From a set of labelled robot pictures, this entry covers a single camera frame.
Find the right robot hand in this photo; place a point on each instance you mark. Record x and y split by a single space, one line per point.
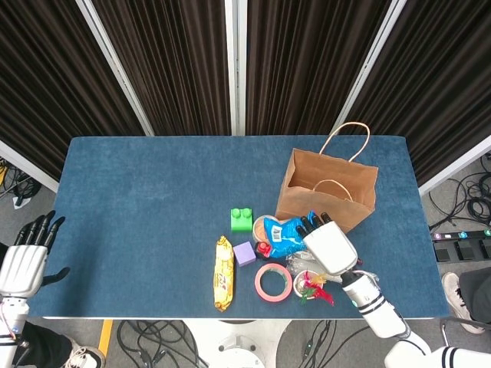
330 249

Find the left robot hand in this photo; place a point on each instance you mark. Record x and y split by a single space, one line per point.
21 268

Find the blue snack bag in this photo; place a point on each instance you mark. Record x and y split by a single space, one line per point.
284 239

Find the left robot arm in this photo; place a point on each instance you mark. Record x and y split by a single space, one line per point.
11 306

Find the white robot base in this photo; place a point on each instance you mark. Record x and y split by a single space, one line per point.
238 345

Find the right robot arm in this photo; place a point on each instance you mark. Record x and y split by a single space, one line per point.
368 299

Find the brown paper bag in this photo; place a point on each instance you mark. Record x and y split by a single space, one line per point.
307 201

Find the colourful feather shuttlecock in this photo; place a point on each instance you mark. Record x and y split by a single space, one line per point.
324 295

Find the white paper cup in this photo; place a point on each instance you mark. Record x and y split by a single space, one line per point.
297 289

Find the small red black toy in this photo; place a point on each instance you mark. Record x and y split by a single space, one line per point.
262 249

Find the red tape roll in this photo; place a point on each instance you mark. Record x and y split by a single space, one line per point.
261 289

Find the black trouser leg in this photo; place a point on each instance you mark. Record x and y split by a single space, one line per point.
46 345
477 291

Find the purple cube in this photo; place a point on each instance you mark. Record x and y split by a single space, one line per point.
244 255

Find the green toy building block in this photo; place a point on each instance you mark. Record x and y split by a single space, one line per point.
241 224

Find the gold foil cookie package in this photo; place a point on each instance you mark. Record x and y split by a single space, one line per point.
224 276

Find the white sneaker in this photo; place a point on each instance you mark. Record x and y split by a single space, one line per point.
86 356
458 299

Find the black foot pedal unit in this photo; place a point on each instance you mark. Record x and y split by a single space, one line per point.
464 251

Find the blue tablecloth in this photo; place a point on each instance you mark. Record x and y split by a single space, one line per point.
153 211

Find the dark pleated curtain panel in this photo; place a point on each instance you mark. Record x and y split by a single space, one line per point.
299 57
441 57
172 57
38 76

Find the white partition frame post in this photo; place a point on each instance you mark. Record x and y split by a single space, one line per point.
460 165
111 57
27 165
234 57
373 57

